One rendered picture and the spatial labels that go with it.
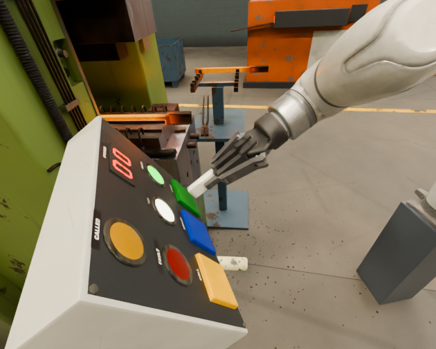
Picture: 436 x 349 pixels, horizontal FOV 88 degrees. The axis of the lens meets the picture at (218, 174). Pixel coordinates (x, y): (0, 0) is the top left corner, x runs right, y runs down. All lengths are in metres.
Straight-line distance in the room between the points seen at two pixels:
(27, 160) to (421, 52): 0.65
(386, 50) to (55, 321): 0.39
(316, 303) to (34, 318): 1.41
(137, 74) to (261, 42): 3.32
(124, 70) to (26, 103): 0.63
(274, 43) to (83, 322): 4.22
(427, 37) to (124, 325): 0.40
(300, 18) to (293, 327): 3.74
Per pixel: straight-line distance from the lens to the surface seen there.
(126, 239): 0.26
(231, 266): 0.83
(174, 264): 0.31
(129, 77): 1.16
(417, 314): 1.74
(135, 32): 0.74
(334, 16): 4.17
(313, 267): 1.63
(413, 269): 1.37
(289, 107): 0.47
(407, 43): 0.33
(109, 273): 0.23
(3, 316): 1.26
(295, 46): 4.31
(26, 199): 0.71
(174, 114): 0.88
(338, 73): 0.38
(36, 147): 0.60
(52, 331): 0.23
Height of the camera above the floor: 1.36
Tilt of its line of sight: 39 degrees down
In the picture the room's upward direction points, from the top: 4 degrees counter-clockwise
